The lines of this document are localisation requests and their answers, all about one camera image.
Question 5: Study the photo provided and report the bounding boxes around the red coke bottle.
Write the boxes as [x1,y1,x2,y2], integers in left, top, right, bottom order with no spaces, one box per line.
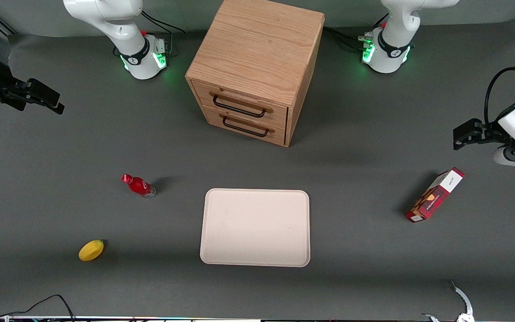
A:
[121,174,156,199]

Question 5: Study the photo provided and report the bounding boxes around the beige rectangular tray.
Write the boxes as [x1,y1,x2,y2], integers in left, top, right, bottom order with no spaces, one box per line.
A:
[200,188,311,267]

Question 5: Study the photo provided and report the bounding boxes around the red plaid cookie box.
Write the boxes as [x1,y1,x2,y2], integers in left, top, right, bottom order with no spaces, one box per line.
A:
[405,167,465,223]

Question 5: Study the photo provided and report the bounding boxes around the yellow lemon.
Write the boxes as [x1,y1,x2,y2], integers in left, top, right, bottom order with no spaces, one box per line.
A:
[79,240,105,262]

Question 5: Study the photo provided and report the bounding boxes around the white serrated plastic clamp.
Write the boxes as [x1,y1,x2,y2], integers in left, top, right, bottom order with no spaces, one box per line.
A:
[450,280,475,322]

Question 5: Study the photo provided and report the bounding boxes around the wooden drawer front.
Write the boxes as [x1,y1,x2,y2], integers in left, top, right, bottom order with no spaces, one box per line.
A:
[193,82,289,130]
[202,106,287,147]

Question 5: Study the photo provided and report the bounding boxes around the light wooden drawer cabinet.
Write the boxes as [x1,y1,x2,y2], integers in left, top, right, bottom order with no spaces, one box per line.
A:
[185,0,325,148]

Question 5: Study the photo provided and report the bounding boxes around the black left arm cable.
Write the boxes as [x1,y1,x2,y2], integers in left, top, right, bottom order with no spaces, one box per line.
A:
[485,67,515,128]

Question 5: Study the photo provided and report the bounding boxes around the black right base cables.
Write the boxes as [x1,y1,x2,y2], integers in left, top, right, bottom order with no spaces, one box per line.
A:
[140,10,186,58]

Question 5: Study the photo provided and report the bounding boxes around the black base cables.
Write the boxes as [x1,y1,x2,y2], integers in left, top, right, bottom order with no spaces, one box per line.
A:
[140,10,186,58]
[324,26,374,52]

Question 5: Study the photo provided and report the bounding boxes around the black left base cables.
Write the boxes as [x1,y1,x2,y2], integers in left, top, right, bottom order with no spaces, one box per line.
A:
[324,26,374,52]

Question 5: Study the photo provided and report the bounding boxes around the black metal drawer handle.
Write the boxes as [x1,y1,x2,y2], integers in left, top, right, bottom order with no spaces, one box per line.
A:
[222,115,270,137]
[213,93,268,119]

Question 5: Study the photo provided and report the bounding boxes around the thin black floor cable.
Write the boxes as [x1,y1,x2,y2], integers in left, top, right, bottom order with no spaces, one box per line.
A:
[0,294,76,322]

